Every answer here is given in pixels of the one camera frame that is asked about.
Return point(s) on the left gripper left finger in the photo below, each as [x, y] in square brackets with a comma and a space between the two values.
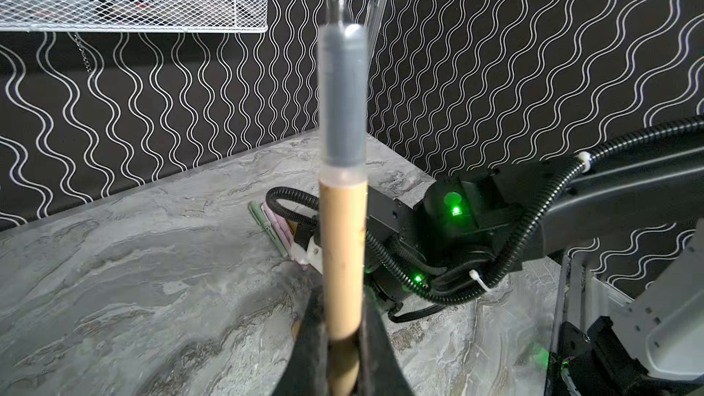
[306, 370]

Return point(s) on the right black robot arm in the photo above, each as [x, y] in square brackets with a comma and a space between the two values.
[473, 228]

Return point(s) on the tan pen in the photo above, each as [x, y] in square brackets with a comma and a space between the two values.
[342, 56]

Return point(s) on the green pen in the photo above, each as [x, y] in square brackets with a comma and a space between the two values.
[264, 223]

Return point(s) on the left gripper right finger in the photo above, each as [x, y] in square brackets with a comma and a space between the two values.
[379, 370]

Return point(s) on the pink pen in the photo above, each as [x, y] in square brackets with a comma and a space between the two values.
[285, 234]

